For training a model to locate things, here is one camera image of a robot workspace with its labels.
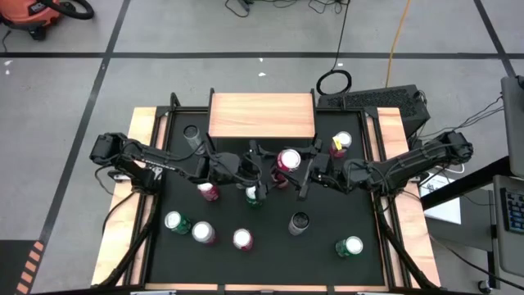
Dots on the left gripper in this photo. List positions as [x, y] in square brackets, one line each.
[227, 168]

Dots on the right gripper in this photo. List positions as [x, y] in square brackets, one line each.
[325, 168]

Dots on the red Coca-Cola can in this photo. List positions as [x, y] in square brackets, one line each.
[288, 160]
[242, 238]
[209, 192]

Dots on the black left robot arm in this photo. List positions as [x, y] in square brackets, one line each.
[159, 157]

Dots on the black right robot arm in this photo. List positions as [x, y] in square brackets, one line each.
[409, 163]

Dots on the green Sprite can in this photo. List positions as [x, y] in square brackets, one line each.
[250, 195]
[174, 220]
[352, 245]

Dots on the yellow tag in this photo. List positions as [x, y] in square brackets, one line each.
[337, 143]

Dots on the white paper sheet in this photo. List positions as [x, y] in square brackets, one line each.
[444, 209]

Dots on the computer monitor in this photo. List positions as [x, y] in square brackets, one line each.
[513, 123]

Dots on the black keyboard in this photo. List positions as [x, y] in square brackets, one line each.
[513, 211]

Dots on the gray rolling desk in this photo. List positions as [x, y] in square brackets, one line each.
[507, 254]

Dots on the black mat orange stripes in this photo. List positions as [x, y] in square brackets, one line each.
[12, 266]

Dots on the orange shop vacuum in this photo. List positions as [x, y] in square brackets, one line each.
[24, 12]

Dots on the wooden shelf black frame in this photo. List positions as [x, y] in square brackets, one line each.
[262, 114]

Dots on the black table frame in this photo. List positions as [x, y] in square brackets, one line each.
[163, 110]

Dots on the black diagonal frame strut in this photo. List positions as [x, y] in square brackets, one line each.
[135, 246]
[403, 254]

